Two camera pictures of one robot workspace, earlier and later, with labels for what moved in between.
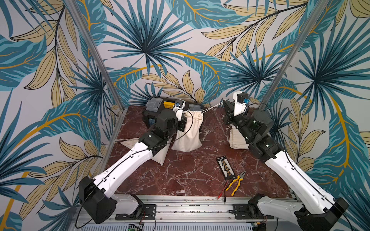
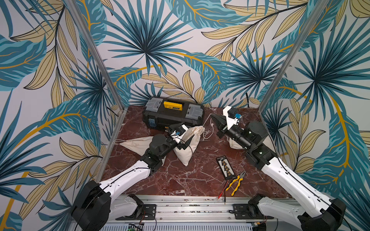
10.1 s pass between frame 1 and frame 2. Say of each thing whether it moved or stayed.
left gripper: moved
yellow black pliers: stayed
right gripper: moved
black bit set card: stayed
